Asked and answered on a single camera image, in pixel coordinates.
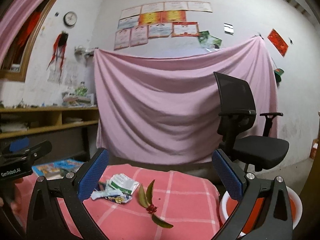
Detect green candy jar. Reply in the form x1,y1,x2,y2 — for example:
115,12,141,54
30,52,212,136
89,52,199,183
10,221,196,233
75,81,88,96

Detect round wall clock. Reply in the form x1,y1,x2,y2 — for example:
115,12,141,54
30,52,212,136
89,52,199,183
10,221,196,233
63,11,78,27

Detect dark blue snack wrapper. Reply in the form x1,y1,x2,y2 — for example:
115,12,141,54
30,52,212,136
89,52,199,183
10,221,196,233
91,181,132,204

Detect small orange cardboard box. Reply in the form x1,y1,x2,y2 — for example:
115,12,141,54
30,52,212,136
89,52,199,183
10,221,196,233
309,139,318,159

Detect blue comic book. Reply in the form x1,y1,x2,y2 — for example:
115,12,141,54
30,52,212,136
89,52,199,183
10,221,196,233
32,159,84,180

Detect red white plastic basin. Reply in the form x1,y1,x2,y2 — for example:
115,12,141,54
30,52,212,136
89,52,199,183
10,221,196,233
219,186,303,237

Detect wooden wall shelf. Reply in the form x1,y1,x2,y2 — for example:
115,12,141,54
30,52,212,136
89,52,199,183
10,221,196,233
1,106,99,139

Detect white green wrapper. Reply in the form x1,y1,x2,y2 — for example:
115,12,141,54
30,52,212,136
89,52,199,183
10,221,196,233
107,173,139,195

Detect stack of books on shelf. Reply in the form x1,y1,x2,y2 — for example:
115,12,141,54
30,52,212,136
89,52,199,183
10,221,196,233
62,92,95,107

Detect leafy twig red berries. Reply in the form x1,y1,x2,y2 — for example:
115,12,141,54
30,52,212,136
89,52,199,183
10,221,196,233
138,180,174,229

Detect certificates on wall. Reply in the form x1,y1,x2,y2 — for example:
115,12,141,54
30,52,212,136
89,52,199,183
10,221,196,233
114,1,213,50

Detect pink hanging sheet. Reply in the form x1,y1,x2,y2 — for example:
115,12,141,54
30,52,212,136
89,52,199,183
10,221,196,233
93,37,277,165

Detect red tassel wall ornament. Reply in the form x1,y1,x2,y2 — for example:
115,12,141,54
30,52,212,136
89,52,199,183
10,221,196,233
47,31,68,78

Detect wooden window frame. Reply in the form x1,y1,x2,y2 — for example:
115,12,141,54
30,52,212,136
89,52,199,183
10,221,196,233
1,0,56,82

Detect pink checked tablecloth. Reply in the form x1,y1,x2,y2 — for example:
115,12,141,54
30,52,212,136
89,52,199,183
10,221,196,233
13,164,221,240

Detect black office chair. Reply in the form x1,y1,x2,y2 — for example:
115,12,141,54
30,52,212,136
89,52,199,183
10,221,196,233
214,72,289,172

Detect red paper wall poster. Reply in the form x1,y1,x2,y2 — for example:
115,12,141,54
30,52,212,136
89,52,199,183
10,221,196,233
267,29,289,57

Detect person's left hand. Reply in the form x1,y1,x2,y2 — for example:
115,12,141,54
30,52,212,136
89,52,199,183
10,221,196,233
1,178,23,215

